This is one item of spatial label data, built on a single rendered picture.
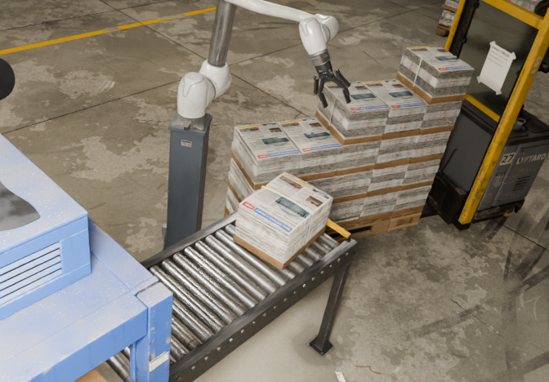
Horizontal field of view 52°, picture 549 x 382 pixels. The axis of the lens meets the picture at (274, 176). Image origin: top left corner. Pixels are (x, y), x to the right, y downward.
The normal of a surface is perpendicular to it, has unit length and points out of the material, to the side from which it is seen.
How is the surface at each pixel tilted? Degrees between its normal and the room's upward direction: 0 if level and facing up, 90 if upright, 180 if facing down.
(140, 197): 0
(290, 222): 1
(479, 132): 90
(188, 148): 90
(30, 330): 0
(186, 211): 90
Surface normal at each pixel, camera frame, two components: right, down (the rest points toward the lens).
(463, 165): -0.90, 0.14
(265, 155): 0.13, -0.80
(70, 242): 0.73, 0.47
